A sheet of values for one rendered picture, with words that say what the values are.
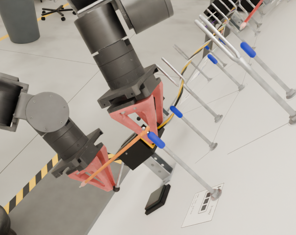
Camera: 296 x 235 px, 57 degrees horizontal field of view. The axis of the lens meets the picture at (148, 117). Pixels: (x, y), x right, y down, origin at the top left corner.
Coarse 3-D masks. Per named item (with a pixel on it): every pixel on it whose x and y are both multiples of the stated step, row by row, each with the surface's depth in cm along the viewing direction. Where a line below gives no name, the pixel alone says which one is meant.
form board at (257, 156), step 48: (240, 48) 75; (288, 48) 44; (192, 96) 80; (240, 96) 46; (192, 144) 47; (240, 144) 33; (288, 144) 25; (144, 192) 49; (192, 192) 34; (240, 192) 26; (288, 192) 21
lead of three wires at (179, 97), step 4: (180, 80) 45; (180, 84) 44; (180, 88) 42; (180, 92) 42; (180, 96) 41; (176, 100) 41; (180, 100) 41; (176, 104) 41; (172, 112) 40; (168, 116) 41; (172, 116) 41; (164, 120) 41; (168, 120) 41; (164, 124) 41; (160, 128) 42
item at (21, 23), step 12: (0, 0) 318; (12, 0) 319; (24, 0) 326; (0, 12) 331; (12, 12) 327; (24, 12) 333; (12, 24) 337; (24, 24) 340; (36, 24) 357; (12, 36) 349; (24, 36) 349; (36, 36) 361
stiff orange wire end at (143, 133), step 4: (148, 128) 27; (144, 132) 27; (140, 136) 28; (132, 140) 29; (136, 140) 29; (128, 144) 30; (132, 144) 29; (124, 148) 30; (120, 152) 31; (116, 156) 31; (112, 160) 32; (104, 164) 33; (108, 164) 33; (100, 168) 34; (96, 172) 35; (92, 176) 35; (88, 180) 36; (84, 184) 37
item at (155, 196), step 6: (162, 186) 41; (168, 186) 41; (156, 192) 41; (162, 192) 39; (168, 192) 40; (150, 198) 41; (156, 198) 39; (162, 198) 38; (150, 204) 39; (156, 204) 39; (162, 204) 38; (150, 210) 39
